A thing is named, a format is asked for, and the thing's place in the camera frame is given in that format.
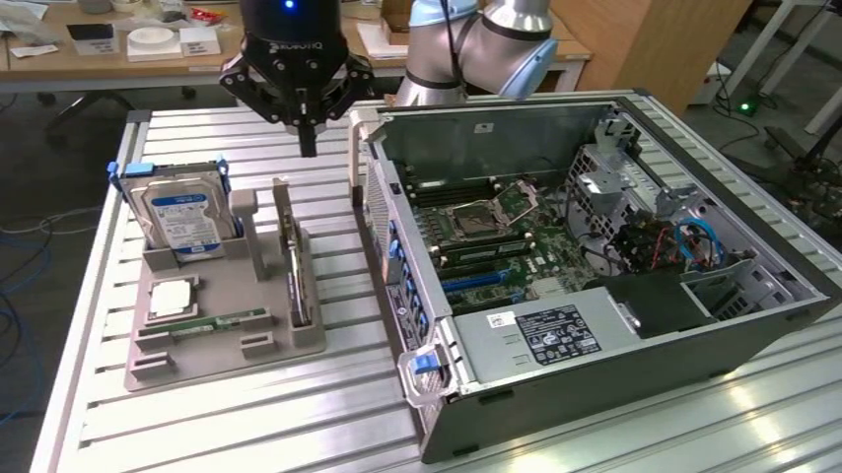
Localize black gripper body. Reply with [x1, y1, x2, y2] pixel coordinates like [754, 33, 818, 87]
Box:
[236, 0, 350, 102]

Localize graphics card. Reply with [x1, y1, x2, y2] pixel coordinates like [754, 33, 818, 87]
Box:
[271, 176, 312, 329]

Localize stack of white papers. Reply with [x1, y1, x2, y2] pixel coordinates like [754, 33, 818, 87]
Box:
[355, 22, 411, 60]

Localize plain white box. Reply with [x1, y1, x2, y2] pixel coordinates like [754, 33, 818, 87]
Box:
[178, 27, 223, 58]

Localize red package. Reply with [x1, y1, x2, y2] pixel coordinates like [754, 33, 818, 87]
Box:
[187, 5, 226, 26]

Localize cardboard box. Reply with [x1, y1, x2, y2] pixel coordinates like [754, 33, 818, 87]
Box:
[380, 0, 416, 34]

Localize white round dish box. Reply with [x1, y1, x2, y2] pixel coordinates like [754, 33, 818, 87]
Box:
[126, 27, 184, 63]

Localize wooden desk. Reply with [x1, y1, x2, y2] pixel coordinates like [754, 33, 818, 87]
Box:
[0, 0, 594, 107]

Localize hard disk with blue caddy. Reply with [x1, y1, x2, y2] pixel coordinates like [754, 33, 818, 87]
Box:
[107, 156, 232, 262]

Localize black chair base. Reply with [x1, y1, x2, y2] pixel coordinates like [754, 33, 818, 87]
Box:
[36, 88, 199, 144]

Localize white box with black top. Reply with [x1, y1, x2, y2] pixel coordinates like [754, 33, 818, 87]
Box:
[64, 23, 124, 56]

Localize clear plastic bags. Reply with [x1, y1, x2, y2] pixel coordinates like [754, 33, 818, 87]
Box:
[0, 0, 67, 40]

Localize CPU chip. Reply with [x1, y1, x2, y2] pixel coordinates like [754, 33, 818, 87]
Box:
[147, 280, 199, 319]

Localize blue expansion slot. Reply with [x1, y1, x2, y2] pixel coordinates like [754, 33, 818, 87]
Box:
[443, 268, 518, 293]

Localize green motherboard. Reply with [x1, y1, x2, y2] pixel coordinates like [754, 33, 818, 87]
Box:
[400, 167, 594, 309]

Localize metal disk bay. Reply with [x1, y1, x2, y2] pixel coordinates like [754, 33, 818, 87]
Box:
[569, 145, 659, 218]

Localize wooden cabinet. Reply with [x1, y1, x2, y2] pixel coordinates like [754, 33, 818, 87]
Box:
[578, 0, 755, 114]

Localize grey parts rack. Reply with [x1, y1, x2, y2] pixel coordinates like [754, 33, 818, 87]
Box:
[123, 176, 328, 393]

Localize blue case latch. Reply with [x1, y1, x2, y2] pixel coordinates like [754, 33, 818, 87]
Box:
[407, 352, 439, 378]

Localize grey power supply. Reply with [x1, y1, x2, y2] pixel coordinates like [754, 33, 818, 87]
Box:
[450, 288, 643, 385]

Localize black floor equipment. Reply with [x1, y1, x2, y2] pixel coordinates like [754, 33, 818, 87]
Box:
[762, 125, 842, 223]

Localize open black PC case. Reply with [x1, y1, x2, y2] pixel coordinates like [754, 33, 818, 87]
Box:
[346, 96, 831, 465]

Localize white floor cable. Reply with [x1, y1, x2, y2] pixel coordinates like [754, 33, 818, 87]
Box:
[0, 206, 107, 237]

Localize blue floor cable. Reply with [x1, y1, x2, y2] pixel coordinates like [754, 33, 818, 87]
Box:
[0, 231, 54, 425]

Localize red wire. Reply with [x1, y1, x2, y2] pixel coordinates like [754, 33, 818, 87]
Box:
[647, 221, 673, 270]

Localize blue wire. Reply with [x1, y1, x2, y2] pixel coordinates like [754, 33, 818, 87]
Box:
[677, 216, 725, 270]

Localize white desk frame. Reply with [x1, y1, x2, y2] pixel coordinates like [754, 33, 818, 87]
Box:
[719, 0, 842, 134]

